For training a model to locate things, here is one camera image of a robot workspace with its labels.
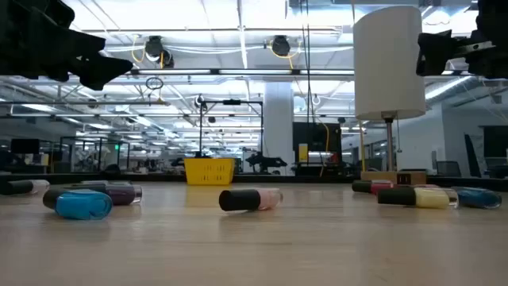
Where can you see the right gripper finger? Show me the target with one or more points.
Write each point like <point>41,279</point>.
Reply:
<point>434,53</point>

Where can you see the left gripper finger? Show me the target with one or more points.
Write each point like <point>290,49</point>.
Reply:
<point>85,43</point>
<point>99,71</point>

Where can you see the purple nail polish bottle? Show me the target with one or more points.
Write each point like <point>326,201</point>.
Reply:
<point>121,194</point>

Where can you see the dark blue nail polish bottle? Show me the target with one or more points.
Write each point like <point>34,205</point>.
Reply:
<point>478,198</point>

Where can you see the red nail polish bottle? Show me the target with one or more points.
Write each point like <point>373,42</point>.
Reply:
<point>381,186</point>

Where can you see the yellow nail polish bottle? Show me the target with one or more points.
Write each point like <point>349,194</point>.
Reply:
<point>430,198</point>

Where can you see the pink nail polish bottle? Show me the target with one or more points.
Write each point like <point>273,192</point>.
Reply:
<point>246,199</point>

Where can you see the black background robot arm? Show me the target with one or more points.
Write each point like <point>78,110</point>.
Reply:
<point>266,161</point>

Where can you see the light blue nail polish bottle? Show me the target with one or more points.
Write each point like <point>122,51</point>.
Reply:
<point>83,204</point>

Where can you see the clear nail polish bottle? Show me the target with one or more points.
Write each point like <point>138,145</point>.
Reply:
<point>20,187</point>

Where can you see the white lamp with wooden base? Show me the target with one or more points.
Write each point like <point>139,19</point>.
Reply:
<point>387,59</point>

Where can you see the black slanted panel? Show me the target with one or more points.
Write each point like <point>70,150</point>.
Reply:
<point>472,155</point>

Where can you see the black desk monitor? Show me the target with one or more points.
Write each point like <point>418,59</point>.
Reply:
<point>24,146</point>

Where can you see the long ceiling light bar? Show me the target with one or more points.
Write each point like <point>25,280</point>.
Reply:
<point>238,72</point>

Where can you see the black cabinet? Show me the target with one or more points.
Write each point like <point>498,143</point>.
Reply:
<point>317,137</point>

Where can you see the yellow plastic basket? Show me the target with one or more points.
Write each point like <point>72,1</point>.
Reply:
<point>209,171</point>

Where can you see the yellow sign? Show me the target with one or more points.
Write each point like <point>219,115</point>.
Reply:
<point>302,152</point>

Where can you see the white building column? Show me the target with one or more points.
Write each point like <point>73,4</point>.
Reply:
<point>278,119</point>

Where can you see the black wall monitor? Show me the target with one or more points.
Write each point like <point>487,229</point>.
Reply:
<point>494,143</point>

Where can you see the black metal rig frame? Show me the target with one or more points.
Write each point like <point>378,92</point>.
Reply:
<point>231,102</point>

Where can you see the black aluminium table frame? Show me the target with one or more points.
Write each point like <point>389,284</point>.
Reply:
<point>297,178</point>

